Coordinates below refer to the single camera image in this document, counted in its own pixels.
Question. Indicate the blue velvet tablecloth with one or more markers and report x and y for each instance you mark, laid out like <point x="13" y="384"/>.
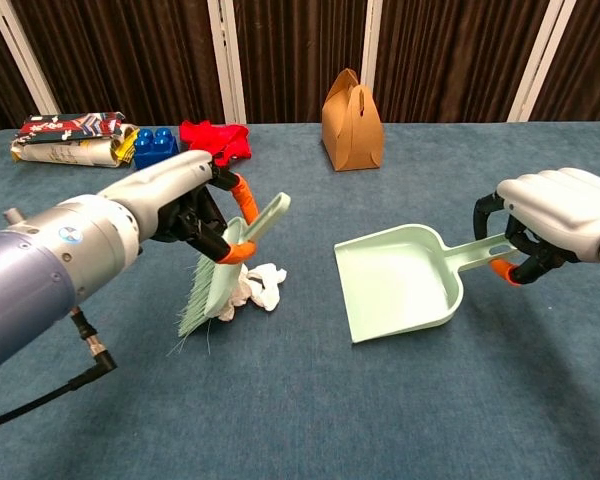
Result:
<point x="280" y="410"/>

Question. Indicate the white frame post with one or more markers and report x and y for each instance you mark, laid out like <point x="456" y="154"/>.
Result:
<point x="372" y="40"/>
<point x="542" y="60"/>
<point x="25" y="55"/>
<point x="227" y="60"/>

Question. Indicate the mint green hand broom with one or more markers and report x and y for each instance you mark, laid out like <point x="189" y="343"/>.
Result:
<point x="220" y="287"/>

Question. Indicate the brown kraft paper gift box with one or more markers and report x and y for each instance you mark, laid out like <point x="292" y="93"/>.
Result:
<point x="352" y="135"/>

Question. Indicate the blue toy building block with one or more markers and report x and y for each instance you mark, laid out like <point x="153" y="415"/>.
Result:
<point x="152" y="145"/>

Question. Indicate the white tissue paper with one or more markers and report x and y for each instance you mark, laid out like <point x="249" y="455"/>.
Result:
<point x="266" y="290"/>

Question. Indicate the crumpled red cloth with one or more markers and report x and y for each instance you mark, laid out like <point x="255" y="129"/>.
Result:
<point x="215" y="135"/>

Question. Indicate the white and yellow crumpled package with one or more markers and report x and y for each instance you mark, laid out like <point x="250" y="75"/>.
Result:
<point x="65" y="154"/>

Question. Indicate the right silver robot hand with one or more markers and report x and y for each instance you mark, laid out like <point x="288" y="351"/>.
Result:
<point x="560" y="200"/>

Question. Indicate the dark printed snack bag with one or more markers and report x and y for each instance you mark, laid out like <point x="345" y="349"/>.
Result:
<point x="65" y="126"/>

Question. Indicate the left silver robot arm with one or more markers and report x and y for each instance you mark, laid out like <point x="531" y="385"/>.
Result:
<point x="40" y="270"/>

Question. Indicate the dark brown pleated curtain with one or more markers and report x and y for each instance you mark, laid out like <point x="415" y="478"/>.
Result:
<point x="145" y="55"/>

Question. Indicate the mint green plastic dustpan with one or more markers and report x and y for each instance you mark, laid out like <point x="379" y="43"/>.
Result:
<point x="395" y="285"/>

